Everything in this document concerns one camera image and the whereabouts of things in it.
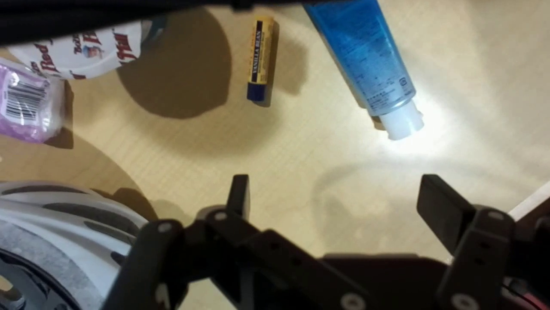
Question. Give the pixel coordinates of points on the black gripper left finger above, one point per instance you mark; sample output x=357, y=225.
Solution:
x=254, y=268

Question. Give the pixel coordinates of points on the white round labelled lid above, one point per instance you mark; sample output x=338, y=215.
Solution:
x=84, y=55

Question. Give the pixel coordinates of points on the yellow lip balm tube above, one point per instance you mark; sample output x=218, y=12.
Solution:
x=261, y=55

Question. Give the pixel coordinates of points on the black overhead bar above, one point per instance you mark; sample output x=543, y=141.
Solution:
x=24, y=20

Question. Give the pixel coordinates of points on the pink plastic package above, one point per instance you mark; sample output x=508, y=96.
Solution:
x=31, y=105

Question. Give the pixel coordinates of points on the white grey bicycle helmet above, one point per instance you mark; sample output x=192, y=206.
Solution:
x=60, y=246

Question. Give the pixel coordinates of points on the blue tube white cap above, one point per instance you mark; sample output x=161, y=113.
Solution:
x=364, y=50

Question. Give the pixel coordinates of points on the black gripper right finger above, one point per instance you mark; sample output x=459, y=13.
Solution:
x=498, y=261

